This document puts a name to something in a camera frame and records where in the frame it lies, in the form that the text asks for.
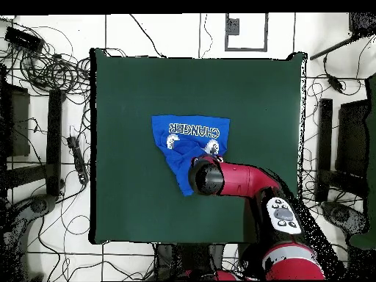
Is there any blue printed t-shirt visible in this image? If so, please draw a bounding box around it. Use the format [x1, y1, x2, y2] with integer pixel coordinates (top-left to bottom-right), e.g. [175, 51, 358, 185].
[151, 115, 231, 197]

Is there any dark flat panel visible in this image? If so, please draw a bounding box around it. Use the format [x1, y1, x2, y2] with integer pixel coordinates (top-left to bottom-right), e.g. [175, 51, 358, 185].
[335, 99, 370, 177]
[0, 82, 31, 158]

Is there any dark green table cloth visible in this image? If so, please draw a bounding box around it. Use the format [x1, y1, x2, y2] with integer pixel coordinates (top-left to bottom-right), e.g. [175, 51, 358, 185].
[89, 48, 308, 245]

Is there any black upright bar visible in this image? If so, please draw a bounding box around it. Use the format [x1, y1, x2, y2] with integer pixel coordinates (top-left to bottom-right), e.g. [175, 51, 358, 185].
[46, 89, 64, 197]
[315, 98, 333, 203]

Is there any black power strip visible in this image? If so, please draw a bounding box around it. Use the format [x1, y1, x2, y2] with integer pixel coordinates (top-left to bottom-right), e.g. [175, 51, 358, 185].
[66, 136, 90, 185]

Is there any small dark box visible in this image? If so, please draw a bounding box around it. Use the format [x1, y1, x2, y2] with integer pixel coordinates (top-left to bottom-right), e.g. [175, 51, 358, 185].
[227, 18, 240, 36]

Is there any black stand leg with caster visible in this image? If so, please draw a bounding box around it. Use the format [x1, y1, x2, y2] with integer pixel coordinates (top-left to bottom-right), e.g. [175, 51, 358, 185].
[0, 193, 57, 281]
[321, 200, 369, 236]

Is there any black rod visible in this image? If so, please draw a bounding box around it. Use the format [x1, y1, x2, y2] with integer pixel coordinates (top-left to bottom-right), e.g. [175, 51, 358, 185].
[309, 33, 358, 61]

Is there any black speckled block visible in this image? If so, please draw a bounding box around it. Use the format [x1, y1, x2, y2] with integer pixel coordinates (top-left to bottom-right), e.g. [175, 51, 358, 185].
[348, 12, 376, 37]

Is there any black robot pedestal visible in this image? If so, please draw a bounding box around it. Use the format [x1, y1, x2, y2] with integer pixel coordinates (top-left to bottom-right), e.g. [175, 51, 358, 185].
[153, 243, 225, 274]

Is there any long black cable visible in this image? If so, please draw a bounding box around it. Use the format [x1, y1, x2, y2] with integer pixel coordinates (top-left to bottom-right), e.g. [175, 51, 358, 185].
[129, 13, 167, 59]

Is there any grey square frame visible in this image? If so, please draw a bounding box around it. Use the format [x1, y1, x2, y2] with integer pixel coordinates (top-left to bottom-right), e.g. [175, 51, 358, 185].
[224, 12, 269, 53]

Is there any black cable adapter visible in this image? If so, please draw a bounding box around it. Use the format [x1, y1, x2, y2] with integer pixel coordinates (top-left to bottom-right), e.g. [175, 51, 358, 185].
[327, 74, 344, 92]

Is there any tangled black cable coil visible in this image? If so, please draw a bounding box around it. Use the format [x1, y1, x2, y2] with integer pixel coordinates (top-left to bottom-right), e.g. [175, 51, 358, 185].
[17, 51, 92, 98]

